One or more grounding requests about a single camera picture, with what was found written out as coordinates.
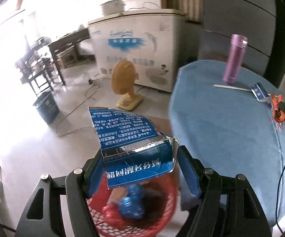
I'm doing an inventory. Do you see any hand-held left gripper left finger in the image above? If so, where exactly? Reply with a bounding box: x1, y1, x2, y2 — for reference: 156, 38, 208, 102
17, 150, 108, 237

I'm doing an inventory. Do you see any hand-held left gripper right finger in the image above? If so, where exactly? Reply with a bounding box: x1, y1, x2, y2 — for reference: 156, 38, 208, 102
176, 145, 272, 237

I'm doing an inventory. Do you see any orange candy wrapper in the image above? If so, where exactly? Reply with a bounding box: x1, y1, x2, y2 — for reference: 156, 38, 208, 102
268, 93, 285, 132

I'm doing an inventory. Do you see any small blue silver packet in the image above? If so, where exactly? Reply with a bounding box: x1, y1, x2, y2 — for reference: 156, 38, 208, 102
250, 82, 271, 103

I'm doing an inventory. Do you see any toothpaste carton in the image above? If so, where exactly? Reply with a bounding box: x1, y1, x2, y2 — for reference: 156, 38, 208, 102
88, 106, 180, 187

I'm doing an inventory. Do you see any red mesh basket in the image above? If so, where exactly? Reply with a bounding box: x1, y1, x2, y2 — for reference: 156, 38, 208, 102
86, 170, 178, 237

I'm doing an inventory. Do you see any blue plastic bag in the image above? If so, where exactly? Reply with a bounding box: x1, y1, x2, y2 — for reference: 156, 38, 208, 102
118, 184, 148, 219

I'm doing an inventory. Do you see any blue tablecloth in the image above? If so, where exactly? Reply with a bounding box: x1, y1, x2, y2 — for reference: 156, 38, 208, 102
168, 60, 285, 230

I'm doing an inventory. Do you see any thin white stick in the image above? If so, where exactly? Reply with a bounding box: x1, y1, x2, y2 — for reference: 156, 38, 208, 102
213, 84, 254, 92

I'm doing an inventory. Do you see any purple thermos bottle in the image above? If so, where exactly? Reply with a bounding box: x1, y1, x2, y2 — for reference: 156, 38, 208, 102
222, 34, 248, 84

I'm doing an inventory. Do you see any dark blue bin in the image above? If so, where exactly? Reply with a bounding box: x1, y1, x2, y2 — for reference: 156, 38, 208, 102
32, 90, 60, 125

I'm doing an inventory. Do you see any yellow floor fan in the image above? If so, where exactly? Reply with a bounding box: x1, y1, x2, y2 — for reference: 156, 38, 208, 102
111, 60, 143, 111

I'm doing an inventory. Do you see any large grey cabinet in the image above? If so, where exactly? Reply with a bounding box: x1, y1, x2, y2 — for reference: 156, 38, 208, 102
198, 0, 285, 79

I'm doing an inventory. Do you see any dark wooden chair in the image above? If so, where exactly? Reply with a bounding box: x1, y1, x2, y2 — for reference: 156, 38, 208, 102
15, 55, 59, 97

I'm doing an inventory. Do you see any cardboard box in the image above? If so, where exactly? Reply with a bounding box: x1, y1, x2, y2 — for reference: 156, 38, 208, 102
57, 49, 80, 68

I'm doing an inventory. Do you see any white chest freezer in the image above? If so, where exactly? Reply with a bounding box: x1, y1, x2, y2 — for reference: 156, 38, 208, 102
87, 8, 194, 93

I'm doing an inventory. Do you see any dark wooden table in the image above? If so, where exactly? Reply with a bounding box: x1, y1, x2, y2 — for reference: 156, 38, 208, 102
47, 27, 91, 86

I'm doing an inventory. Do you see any white rice cooker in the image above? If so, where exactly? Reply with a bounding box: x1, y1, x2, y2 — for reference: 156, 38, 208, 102
100, 0, 125, 16

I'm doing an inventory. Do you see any thin floor cable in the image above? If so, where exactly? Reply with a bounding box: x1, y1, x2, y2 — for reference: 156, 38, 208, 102
56, 79, 113, 138

